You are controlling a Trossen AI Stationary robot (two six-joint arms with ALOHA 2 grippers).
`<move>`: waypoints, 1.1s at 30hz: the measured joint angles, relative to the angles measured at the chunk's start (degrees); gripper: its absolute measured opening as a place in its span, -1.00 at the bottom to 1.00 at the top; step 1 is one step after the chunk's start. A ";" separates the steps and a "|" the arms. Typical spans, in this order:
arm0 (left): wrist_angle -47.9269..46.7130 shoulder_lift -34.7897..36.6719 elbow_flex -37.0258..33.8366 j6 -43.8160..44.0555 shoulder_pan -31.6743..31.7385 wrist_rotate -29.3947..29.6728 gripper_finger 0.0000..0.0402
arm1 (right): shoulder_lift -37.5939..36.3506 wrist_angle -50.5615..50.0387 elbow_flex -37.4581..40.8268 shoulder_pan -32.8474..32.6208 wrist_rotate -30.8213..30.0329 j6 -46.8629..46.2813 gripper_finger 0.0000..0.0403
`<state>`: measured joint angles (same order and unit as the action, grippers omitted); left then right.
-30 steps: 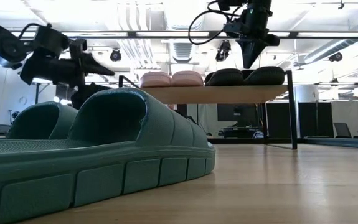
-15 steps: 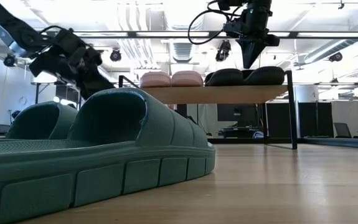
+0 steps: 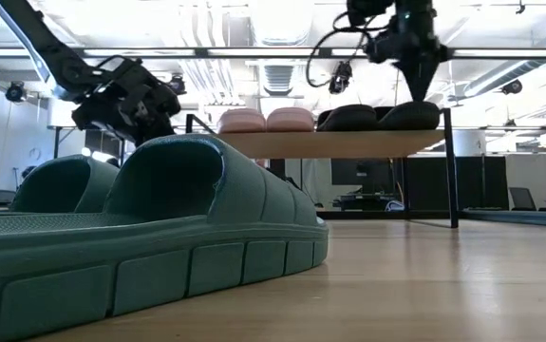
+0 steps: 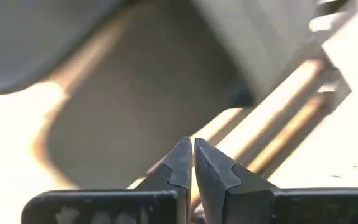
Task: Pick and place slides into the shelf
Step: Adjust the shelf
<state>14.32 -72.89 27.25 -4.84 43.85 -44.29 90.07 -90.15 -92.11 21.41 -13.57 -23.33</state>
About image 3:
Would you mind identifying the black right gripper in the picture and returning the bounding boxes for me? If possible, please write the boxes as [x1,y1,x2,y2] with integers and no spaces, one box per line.
[365,26,449,103]

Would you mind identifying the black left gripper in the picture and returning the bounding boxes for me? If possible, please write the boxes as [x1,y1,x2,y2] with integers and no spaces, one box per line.
[70,55,182,147]

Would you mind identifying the black rubber slide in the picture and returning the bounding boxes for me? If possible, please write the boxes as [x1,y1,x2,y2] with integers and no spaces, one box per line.
[377,100,442,131]
[316,104,381,133]

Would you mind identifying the wooden shelf with black legs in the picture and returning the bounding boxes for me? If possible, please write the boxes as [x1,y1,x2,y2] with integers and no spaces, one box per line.
[185,107,461,230]

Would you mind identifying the pink rubber slide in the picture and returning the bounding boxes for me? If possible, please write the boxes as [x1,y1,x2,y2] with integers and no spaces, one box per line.
[266,106,316,133]
[217,107,268,135]

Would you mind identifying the green rubber slide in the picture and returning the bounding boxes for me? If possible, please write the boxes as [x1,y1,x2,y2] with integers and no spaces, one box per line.
[0,132,329,342]
[9,154,121,214]

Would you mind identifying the dark partition panels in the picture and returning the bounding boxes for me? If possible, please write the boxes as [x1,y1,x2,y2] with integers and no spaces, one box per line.
[329,156,509,211]

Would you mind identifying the grey office chair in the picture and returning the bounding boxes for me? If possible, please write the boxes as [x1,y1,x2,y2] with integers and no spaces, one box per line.
[509,186,537,212]

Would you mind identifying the black hanging camera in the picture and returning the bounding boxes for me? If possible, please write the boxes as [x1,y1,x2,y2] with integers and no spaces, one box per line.
[328,60,353,95]

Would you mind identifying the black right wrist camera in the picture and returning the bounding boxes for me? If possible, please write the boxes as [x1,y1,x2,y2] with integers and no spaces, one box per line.
[347,0,395,28]

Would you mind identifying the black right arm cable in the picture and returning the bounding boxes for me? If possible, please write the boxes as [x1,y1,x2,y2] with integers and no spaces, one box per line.
[305,11,373,89]

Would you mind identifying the black frame bar with lights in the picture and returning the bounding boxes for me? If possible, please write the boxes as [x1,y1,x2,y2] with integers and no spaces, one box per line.
[0,46,546,60]

